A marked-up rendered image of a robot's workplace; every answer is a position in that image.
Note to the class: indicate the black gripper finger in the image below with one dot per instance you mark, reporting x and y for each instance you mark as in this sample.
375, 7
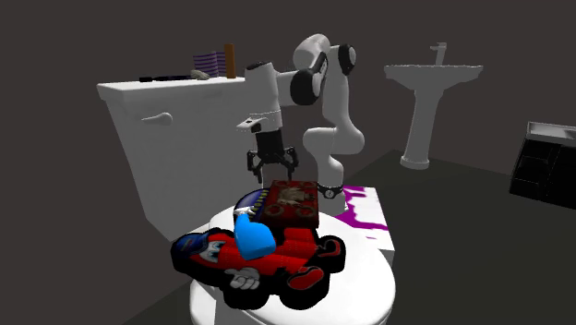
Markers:
255, 164
290, 160

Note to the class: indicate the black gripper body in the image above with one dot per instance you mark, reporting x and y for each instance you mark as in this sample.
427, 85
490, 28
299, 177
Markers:
269, 142

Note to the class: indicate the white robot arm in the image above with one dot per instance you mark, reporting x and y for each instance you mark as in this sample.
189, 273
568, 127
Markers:
335, 97

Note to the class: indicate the blue oval plate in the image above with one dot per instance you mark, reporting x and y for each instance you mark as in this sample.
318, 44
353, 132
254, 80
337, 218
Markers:
254, 202

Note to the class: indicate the dark red patterned box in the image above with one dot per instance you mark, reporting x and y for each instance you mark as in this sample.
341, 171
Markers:
290, 205

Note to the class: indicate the blue spray bottle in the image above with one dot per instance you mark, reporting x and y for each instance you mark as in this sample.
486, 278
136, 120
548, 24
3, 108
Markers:
253, 236

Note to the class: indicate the white toilet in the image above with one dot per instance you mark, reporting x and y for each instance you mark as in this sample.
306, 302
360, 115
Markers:
189, 135

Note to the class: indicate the brown upright block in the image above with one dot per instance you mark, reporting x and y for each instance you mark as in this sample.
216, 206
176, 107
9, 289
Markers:
230, 61

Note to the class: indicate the red cartoon figure toy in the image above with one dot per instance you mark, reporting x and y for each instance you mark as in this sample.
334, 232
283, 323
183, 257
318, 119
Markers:
288, 256

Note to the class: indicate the grey crumpled lump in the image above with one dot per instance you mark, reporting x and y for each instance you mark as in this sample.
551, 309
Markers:
199, 74

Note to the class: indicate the purple striped box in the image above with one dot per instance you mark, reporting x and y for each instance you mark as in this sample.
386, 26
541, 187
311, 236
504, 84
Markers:
210, 64

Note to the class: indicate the black flat stick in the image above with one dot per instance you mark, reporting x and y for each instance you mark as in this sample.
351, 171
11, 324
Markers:
164, 78

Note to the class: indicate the black cabinet with grey top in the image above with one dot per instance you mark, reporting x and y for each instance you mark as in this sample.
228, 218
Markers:
547, 166

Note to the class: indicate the white pedestal sink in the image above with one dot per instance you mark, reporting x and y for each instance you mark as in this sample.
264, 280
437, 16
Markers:
427, 103

